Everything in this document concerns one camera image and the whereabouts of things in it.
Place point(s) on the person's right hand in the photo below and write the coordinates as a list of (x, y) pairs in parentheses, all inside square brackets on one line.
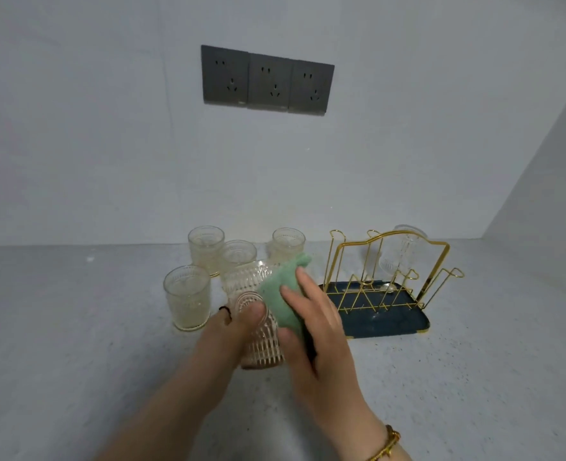
[(331, 369)]

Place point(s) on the person's left hand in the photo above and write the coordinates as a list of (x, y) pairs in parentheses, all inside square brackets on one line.
[(220, 345)]

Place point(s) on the cluster of embossed glasses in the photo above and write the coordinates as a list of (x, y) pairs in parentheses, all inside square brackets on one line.
[(187, 302)]

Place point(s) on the green cloth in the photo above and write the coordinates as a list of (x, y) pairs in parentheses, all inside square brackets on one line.
[(283, 302)]

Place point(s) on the single embossed clear glass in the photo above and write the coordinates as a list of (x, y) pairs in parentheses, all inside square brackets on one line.
[(405, 254), (259, 278)]

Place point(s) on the person's left forearm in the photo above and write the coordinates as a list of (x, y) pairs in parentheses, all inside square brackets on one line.
[(168, 427)]

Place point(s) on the person's right forearm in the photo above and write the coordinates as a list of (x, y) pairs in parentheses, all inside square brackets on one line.
[(403, 453)]

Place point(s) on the small clear round piece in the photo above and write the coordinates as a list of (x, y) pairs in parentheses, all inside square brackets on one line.
[(385, 286)]

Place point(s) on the grey wall socket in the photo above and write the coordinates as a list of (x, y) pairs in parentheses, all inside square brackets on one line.
[(311, 88), (270, 82), (225, 76)]

